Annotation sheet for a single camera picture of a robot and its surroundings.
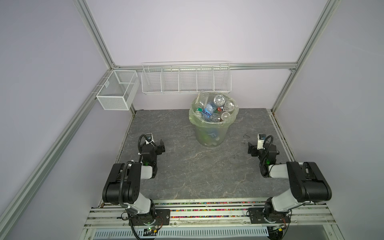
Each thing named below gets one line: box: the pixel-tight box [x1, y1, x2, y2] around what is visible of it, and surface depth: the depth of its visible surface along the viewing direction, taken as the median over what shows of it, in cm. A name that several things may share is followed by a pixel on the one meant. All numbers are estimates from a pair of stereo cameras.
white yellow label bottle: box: [221, 112, 231, 121], surface depth 84 cm
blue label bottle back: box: [213, 94, 225, 106], surface depth 81 cm
